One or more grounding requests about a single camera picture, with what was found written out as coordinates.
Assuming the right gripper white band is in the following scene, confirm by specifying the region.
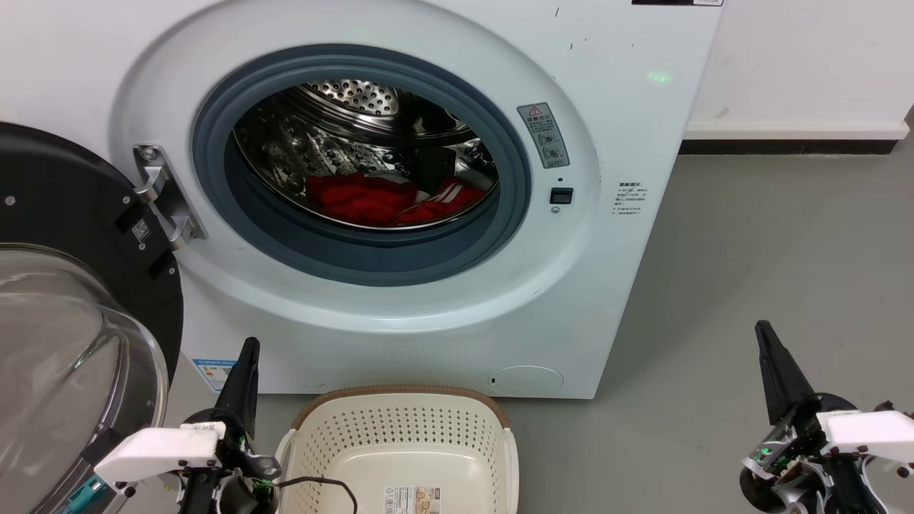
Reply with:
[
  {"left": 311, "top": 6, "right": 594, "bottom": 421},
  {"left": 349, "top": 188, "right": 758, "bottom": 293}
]
[{"left": 739, "top": 321, "right": 914, "bottom": 514}]

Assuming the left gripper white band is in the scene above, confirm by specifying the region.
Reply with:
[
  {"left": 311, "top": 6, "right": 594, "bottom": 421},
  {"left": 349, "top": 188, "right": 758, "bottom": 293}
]
[{"left": 94, "top": 338, "right": 281, "bottom": 514}]

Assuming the cream plastic laundry basket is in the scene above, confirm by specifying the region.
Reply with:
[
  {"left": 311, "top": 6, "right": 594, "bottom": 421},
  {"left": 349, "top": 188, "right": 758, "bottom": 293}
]
[{"left": 273, "top": 385, "right": 520, "bottom": 514}]

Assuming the printed product label sticker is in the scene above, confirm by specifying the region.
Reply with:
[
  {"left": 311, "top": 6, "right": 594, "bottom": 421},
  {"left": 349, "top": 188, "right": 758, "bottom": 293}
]
[{"left": 383, "top": 486, "right": 442, "bottom": 514}]

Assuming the red garment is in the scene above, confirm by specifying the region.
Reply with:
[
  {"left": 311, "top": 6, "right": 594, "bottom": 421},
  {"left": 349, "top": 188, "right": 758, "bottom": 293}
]
[{"left": 305, "top": 171, "right": 488, "bottom": 228}]

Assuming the stainless steel washing machine drum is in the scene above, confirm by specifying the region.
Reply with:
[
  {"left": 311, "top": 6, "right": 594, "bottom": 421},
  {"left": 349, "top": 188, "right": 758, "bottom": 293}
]
[{"left": 232, "top": 79, "right": 501, "bottom": 231}]

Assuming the open washer door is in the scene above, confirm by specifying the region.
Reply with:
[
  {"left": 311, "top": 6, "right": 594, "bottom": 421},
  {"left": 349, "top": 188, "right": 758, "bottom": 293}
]
[{"left": 0, "top": 121, "right": 185, "bottom": 514}]

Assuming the blue white energy label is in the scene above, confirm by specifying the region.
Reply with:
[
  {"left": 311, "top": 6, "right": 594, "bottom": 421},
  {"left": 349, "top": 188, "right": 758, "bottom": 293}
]
[{"left": 191, "top": 358, "right": 236, "bottom": 393}]

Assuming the grey rubber door gasket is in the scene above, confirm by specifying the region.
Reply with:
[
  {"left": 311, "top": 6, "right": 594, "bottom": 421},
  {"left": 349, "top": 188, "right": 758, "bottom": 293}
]
[{"left": 191, "top": 44, "right": 533, "bottom": 288}]

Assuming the white front-load washing machine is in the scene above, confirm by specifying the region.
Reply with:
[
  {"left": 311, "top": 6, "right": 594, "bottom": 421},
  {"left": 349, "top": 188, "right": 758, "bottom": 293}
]
[{"left": 0, "top": 0, "right": 725, "bottom": 400}]

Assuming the silver metal door hinge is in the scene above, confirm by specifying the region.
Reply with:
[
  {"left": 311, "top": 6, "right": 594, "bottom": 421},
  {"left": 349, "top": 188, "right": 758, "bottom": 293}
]
[{"left": 134, "top": 144, "right": 208, "bottom": 251}]

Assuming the round white filter cover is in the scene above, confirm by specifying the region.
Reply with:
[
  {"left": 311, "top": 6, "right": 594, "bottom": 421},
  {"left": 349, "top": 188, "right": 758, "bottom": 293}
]
[{"left": 488, "top": 366, "right": 565, "bottom": 398}]

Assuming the grey warning sticker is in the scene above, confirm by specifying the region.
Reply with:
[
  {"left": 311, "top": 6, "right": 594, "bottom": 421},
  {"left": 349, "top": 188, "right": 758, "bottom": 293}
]
[{"left": 517, "top": 102, "right": 571, "bottom": 170}]

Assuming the thin black cable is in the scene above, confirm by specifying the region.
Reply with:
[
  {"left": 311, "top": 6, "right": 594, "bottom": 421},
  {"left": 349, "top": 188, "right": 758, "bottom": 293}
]
[{"left": 275, "top": 476, "right": 358, "bottom": 514}]

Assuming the white wall baseboard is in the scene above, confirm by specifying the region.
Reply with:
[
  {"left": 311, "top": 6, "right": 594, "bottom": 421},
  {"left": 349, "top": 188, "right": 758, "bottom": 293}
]
[{"left": 683, "top": 120, "right": 911, "bottom": 141}]

